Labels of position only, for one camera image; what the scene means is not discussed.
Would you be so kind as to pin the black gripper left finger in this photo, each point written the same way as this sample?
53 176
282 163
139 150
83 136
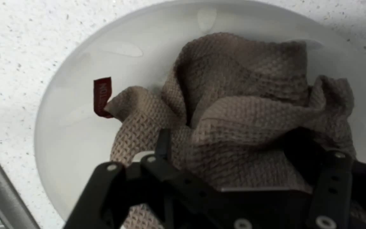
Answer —
139 199

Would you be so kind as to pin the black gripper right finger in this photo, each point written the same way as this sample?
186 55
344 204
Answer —
339 191

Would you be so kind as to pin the brown towel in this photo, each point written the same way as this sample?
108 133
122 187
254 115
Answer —
241 110

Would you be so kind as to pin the clear plastic bowl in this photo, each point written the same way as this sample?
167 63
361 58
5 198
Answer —
89 64

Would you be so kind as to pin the stainless steel double sink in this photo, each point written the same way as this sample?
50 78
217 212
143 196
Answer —
0 191

